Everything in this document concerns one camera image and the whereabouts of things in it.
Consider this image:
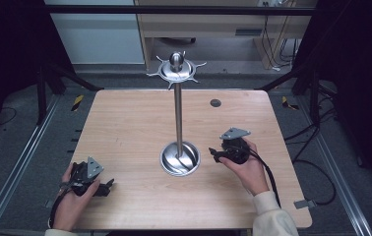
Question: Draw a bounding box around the bundle of hanging black cables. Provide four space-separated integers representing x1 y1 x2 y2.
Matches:
260 14 302 72

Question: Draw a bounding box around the metal hook stand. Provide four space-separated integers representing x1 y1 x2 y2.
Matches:
146 50 208 178

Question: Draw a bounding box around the white cabinet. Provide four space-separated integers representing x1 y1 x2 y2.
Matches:
43 0 146 66

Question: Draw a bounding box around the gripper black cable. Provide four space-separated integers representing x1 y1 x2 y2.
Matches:
48 187 74 229
246 147 282 208

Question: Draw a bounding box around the person's left hand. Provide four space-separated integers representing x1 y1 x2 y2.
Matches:
53 162 101 232

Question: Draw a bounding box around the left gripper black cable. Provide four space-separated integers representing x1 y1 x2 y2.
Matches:
48 187 74 229

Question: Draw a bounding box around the person's right hand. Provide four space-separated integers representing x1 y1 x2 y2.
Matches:
218 137 271 198

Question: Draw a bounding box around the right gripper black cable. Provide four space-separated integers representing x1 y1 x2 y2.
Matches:
246 147 282 208

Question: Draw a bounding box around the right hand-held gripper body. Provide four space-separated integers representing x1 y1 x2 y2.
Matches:
218 127 252 165

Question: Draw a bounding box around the light wooden desk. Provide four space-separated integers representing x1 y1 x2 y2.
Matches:
134 0 314 71

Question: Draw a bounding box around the black curtain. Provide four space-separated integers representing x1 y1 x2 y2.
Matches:
0 0 77 142
293 0 372 201

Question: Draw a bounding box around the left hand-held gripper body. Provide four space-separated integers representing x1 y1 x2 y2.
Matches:
64 156 105 198

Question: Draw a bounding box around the thin black floor cable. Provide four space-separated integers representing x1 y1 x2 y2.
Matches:
0 106 19 128

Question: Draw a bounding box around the aluminium floor rail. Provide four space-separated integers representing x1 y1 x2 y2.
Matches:
296 94 372 236
0 93 61 236

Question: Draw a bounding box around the black metal frame stand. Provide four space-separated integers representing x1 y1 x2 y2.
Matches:
35 60 105 126
258 60 324 127

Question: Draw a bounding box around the yellow black floor tape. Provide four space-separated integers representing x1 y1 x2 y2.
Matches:
280 95 300 111
70 93 86 113

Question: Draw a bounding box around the grey table clamp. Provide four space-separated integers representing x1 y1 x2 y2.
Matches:
293 199 317 210

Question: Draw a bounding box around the black crossbar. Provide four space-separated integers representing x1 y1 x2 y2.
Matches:
43 4 317 17

